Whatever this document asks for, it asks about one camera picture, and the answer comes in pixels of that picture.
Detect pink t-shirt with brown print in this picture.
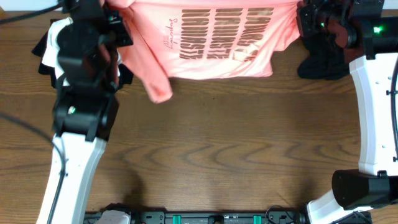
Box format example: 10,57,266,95
108,0,299,103

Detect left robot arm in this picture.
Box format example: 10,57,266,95
37,0,132,223

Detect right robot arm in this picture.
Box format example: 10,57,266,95
295,1,397,223

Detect black crumpled garment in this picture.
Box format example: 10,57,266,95
297,34,349,80

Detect black folded garment under white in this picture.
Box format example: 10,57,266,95
31,17,134,90

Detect white t-shirt with pixel camera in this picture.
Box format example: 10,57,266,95
42,17,73,88

